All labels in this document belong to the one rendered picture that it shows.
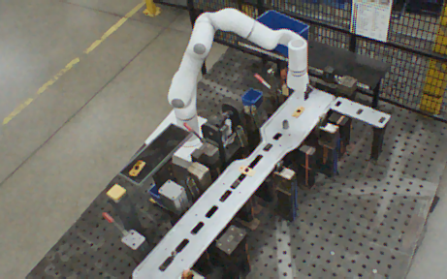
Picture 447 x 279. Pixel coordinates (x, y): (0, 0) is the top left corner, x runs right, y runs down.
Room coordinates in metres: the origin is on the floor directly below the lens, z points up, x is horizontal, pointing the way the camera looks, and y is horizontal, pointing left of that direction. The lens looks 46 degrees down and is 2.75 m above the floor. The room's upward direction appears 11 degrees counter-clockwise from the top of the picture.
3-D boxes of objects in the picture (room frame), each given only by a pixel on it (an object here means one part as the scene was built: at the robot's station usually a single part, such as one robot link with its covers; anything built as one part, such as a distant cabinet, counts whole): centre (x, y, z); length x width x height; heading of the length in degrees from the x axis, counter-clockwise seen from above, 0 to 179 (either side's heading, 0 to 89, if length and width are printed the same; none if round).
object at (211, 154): (1.55, 0.08, 0.89); 0.13 x 0.11 x 0.38; 45
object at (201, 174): (1.43, 0.15, 0.89); 0.13 x 0.11 x 0.38; 45
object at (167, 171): (1.50, 0.32, 0.92); 0.10 x 0.08 x 0.45; 135
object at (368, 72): (2.20, -0.58, 1.02); 0.90 x 0.22 x 0.03; 45
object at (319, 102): (1.41, -0.07, 1.00); 1.38 x 0.22 x 0.02; 135
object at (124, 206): (1.32, 0.50, 0.92); 0.08 x 0.08 x 0.44; 45
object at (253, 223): (1.37, -0.02, 0.84); 0.17 x 0.06 x 0.29; 45
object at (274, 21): (2.34, -0.45, 1.10); 0.30 x 0.17 x 0.13; 35
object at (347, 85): (1.85, -0.70, 0.88); 0.08 x 0.08 x 0.36; 45
